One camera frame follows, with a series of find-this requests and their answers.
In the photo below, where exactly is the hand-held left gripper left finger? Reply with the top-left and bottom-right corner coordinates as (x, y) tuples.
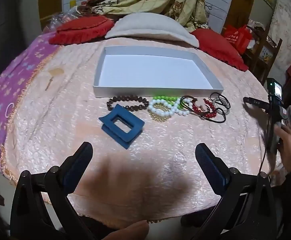
(9, 142), (96, 240)

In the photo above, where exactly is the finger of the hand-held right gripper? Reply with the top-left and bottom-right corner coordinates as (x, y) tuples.
(243, 96), (270, 111)

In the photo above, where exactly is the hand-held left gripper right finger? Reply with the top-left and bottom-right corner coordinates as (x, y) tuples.
(195, 143), (278, 240)

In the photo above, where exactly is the grey braided hair tie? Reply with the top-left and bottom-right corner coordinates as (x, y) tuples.
(213, 97), (231, 113)

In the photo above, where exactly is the black hair tie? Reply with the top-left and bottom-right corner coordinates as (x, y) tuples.
(210, 92), (230, 105)
(198, 109), (226, 125)

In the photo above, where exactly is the gold bead bracelet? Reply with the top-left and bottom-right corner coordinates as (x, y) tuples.
(149, 105), (172, 123)

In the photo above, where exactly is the white bead bracelet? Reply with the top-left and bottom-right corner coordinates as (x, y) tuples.
(148, 99), (193, 117)

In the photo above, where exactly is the white cardboard box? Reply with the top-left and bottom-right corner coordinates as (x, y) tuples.
(93, 46), (224, 98)

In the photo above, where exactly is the person's left hand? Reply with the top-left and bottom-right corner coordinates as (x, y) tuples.
(105, 220), (150, 240)

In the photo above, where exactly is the pink textured blanket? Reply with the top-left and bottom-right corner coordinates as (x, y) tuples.
(0, 34), (286, 223)

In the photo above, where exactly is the wooden shelf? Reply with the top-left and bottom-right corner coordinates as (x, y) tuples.
(243, 27), (283, 85)

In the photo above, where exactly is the red shopping bag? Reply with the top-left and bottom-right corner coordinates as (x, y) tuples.
(223, 24), (253, 54)

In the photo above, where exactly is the blue hair claw clip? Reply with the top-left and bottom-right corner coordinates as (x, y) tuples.
(98, 104), (145, 150)

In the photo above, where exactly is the red frilled pillow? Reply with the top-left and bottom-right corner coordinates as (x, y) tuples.
(49, 15), (115, 45)
(191, 28), (249, 71)

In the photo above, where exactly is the purple butterfly print sheet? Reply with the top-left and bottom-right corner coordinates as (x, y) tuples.
(0, 31), (61, 173)

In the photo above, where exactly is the white pillow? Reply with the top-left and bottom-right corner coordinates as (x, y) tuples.
(104, 12), (200, 48)

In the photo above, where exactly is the clear plastic bag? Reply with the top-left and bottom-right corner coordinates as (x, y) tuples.
(44, 7), (82, 33)

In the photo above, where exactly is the red bead bracelet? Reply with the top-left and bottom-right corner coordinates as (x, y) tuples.
(192, 99), (217, 118)

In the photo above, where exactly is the black cable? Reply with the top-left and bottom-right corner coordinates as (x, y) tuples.
(259, 119), (270, 174)

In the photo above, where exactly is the brown cord bracelet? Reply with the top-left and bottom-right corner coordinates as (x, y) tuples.
(180, 95), (196, 112)

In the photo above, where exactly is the brown bead bracelet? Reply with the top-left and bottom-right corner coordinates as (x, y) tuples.
(107, 94), (149, 112)

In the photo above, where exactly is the green bead bracelet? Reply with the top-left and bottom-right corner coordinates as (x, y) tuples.
(153, 94), (183, 109)

